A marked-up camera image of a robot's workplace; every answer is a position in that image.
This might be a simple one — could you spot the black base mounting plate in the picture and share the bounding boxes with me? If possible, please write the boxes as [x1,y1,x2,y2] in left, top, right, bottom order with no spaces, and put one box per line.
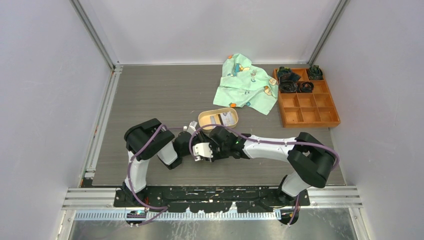
[113,186,295,214]

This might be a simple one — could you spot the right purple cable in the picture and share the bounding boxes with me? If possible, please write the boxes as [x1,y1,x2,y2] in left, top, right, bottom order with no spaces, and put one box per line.
[188,124,341,227]

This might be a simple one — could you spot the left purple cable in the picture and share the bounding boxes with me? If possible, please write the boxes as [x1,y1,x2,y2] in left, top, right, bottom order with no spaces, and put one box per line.
[126,124,186,227]

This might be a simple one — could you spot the aluminium cable duct rail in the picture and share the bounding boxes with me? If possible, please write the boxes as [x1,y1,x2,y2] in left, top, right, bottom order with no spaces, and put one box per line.
[74,210,281,221]

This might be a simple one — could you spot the orange compartment tray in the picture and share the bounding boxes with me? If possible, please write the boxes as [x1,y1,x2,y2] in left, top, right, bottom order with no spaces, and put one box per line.
[277,67,341,128]

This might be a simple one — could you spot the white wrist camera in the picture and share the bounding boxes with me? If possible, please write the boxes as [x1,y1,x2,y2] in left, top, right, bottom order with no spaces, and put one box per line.
[192,142,213,162]
[183,121,198,135]

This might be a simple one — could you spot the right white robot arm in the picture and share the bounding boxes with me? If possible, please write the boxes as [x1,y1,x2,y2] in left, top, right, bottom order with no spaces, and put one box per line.
[208,126,340,206]

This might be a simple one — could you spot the beige oval tray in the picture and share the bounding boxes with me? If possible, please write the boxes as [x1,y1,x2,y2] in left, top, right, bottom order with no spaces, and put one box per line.
[198,107,239,129]

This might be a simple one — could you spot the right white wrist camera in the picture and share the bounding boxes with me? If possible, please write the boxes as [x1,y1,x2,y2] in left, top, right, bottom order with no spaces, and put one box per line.
[192,142,213,162]

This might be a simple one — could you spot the black coiled strap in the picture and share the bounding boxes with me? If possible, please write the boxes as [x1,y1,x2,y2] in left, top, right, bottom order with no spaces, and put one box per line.
[306,64,324,81]
[276,66,302,83]
[278,80,299,94]
[297,81,315,94]

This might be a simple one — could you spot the purple cable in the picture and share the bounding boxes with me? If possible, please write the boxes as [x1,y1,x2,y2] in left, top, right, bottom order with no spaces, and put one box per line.
[188,124,341,227]
[126,124,186,227]

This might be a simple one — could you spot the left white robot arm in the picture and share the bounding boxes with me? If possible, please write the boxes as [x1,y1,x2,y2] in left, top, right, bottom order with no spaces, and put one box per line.
[122,118,198,207]

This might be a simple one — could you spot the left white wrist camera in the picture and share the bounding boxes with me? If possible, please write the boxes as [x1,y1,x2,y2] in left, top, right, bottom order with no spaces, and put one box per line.
[183,121,198,135]

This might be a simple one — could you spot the green cartoon print cloth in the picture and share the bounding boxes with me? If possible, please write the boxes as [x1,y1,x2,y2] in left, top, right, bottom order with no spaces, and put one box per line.
[213,53,279,115]

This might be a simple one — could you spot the silver Chlitina card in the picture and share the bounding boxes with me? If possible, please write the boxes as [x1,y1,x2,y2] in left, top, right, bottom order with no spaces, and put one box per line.
[219,111,236,126]

